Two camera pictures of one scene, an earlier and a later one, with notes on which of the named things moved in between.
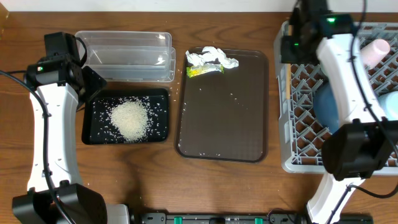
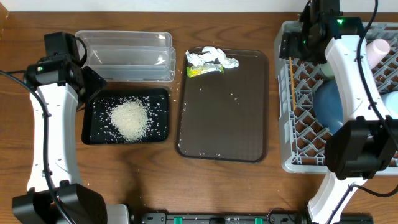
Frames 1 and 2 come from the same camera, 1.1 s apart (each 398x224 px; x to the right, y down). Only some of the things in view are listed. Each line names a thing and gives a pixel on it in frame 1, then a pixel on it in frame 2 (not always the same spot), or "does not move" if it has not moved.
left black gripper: (94, 83) does not move
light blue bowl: (388, 101) does not move
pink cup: (374, 53) does not move
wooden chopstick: (288, 70) to (293, 84)
